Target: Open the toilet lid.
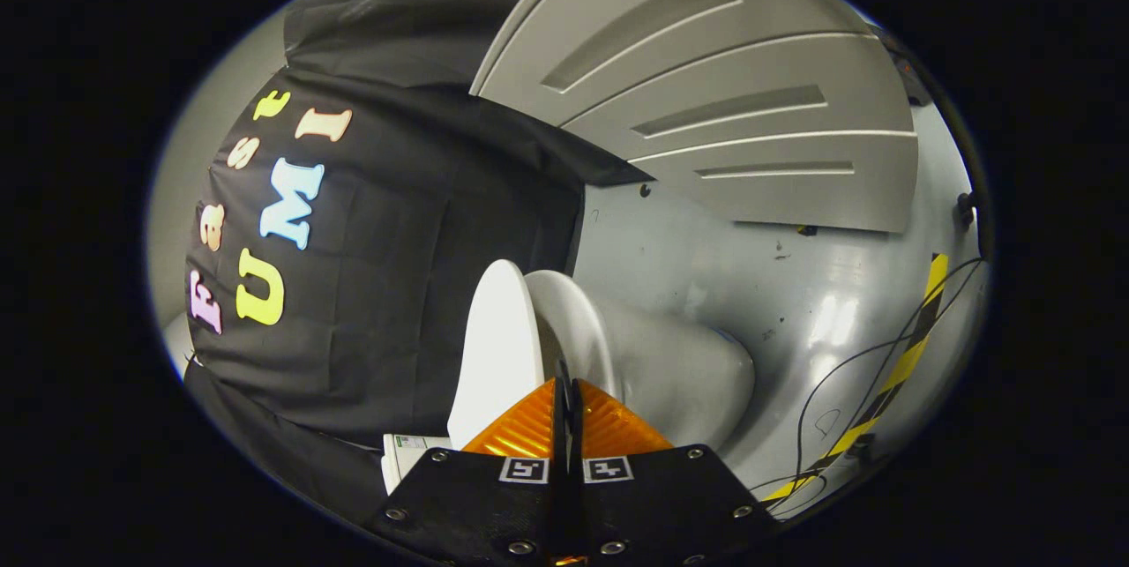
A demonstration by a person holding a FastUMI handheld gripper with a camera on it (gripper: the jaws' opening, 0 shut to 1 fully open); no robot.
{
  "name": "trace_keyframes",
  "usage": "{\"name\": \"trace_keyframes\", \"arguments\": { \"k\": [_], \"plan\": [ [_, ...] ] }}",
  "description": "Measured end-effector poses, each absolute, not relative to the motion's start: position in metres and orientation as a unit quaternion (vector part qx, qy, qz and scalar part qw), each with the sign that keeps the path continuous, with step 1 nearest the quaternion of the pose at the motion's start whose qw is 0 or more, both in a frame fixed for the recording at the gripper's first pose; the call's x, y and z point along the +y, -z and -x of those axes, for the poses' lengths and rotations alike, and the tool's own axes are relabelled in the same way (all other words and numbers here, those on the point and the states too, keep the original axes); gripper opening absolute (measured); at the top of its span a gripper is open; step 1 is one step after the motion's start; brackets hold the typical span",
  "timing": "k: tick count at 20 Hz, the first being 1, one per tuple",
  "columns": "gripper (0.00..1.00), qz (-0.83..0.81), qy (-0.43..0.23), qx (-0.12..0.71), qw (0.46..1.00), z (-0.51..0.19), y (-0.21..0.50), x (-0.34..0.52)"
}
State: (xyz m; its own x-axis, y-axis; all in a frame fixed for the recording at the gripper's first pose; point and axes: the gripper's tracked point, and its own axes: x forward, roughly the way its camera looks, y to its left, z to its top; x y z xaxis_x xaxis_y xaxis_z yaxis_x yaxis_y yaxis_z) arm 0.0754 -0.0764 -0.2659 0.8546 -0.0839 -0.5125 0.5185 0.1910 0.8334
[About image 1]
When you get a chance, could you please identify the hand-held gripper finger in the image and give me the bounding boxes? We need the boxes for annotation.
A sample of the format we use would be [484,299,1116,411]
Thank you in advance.
[364,359,568,567]
[567,364,779,567]

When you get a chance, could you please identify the white toilet lid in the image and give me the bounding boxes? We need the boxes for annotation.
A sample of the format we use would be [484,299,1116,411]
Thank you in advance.
[446,259,547,451]

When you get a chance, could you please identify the white ceramic toilet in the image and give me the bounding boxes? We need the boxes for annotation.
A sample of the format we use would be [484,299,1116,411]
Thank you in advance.
[381,269,758,496]

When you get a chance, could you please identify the black backdrop cloth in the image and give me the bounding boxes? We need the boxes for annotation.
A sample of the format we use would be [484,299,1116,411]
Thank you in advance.
[183,0,655,543]

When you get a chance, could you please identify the yellow black floor tape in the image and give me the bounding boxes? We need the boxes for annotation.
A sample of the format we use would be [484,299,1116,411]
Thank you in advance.
[762,253,951,503]

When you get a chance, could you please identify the white stepped cabinet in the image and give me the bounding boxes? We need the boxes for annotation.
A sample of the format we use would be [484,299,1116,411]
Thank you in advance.
[469,0,920,235]

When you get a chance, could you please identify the thin black floor cables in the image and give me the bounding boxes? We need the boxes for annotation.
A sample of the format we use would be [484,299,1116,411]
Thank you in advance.
[748,257,986,517]

